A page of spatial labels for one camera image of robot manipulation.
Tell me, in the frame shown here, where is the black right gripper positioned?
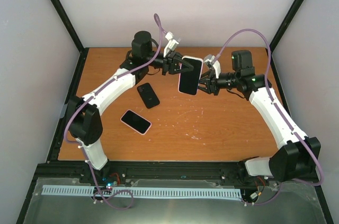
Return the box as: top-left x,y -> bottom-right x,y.
191,68 -> 239,95

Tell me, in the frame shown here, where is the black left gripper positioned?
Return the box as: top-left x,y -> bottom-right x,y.
146,52 -> 195,77

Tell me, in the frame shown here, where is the white phone case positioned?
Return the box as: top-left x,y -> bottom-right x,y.
177,55 -> 204,96

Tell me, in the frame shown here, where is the black phone case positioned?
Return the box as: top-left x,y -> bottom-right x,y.
137,83 -> 160,109

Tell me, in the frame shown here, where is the blue smartphone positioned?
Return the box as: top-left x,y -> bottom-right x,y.
178,56 -> 203,95

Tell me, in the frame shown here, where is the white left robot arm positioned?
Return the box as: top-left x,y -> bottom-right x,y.
64,31 -> 193,183

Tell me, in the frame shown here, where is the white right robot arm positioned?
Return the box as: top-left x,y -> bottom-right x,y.
198,50 -> 321,182

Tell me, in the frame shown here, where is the pink cased smartphone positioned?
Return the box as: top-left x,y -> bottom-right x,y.
120,110 -> 151,135

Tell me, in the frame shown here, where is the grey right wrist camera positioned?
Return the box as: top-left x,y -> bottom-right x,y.
203,55 -> 221,79

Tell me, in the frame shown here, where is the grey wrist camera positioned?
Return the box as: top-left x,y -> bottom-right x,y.
203,55 -> 221,79
163,31 -> 181,58

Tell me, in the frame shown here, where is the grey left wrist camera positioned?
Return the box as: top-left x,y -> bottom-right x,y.
163,31 -> 181,58

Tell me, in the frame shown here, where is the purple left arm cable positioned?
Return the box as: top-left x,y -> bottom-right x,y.
64,13 -> 170,211

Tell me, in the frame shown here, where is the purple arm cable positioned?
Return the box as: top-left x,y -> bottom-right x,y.
64,13 -> 170,211
216,28 -> 325,207

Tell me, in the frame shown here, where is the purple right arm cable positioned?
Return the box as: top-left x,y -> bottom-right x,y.
216,28 -> 325,207

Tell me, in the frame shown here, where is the black frame post left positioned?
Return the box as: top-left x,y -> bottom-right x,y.
33,0 -> 85,52

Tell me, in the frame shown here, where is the black frame post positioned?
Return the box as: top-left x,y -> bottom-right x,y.
267,0 -> 323,52
33,0 -> 85,52

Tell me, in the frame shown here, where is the black frame post right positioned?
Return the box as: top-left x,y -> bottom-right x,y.
267,0 -> 323,52

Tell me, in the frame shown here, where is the light blue cable duct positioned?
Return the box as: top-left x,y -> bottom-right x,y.
41,185 -> 242,201

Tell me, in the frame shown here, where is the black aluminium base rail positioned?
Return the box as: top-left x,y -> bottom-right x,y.
34,162 -> 318,189

